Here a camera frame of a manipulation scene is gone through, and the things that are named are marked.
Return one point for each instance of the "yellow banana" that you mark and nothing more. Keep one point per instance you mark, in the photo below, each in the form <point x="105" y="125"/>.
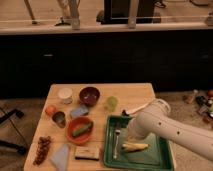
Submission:
<point x="132" y="147"/>

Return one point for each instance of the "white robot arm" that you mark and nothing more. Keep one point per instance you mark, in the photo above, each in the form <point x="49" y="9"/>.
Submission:
<point x="154" y="119"/>

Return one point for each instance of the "green translucent cup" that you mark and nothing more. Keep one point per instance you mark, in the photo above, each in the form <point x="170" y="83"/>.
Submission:
<point x="111" y="103"/>

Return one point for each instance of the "white cup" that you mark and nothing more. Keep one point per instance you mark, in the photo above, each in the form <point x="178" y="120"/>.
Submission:
<point x="65" y="95"/>

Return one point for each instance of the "metal cup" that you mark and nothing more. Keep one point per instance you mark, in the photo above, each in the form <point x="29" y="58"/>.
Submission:
<point x="59" y="119"/>

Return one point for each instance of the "dark red bowl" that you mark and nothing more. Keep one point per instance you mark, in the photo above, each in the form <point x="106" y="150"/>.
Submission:
<point x="89" y="96"/>

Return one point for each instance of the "blue sponge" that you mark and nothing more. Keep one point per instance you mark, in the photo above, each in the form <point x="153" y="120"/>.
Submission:
<point x="79" y="111"/>

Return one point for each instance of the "silver fork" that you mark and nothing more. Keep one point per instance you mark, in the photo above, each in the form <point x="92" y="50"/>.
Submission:
<point x="117" y="133"/>

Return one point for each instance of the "green cucumber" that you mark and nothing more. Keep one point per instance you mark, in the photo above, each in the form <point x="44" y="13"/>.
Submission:
<point x="82" y="129"/>

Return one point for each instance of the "orange bowl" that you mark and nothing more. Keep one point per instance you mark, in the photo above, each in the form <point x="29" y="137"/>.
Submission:
<point x="75" y="124"/>

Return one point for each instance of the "orange fruit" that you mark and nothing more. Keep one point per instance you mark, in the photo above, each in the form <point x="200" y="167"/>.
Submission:
<point x="50" y="110"/>

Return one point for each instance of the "brown rectangular block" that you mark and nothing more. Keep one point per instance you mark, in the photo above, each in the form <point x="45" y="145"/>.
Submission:
<point x="91" y="153"/>

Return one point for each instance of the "light blue cloth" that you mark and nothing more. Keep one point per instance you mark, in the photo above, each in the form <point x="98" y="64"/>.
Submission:
<point x="60" y="158"/>

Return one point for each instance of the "green plastic tray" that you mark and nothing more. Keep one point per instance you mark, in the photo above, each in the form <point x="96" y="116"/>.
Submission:
<point x="152" y="153"/>

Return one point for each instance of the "red grape bunch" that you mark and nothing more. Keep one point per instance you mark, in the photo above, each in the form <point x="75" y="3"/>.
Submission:
<point x="42" y="149"/>

